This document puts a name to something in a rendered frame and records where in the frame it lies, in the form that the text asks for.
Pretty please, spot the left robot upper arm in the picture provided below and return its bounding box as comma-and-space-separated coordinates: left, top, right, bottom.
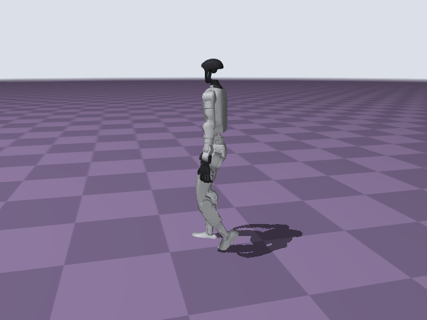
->
202, 91, 216, 131

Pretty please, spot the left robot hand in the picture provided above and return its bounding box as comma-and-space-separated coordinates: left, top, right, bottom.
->
197, 155, 213, 183

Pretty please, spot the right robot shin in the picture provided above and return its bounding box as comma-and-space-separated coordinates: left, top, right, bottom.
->
204, 201, 218, 236

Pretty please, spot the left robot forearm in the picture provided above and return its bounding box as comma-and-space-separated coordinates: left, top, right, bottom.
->
201, 122, 215, 162

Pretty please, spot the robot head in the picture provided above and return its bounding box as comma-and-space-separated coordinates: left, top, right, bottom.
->
201, 59, 224, 89

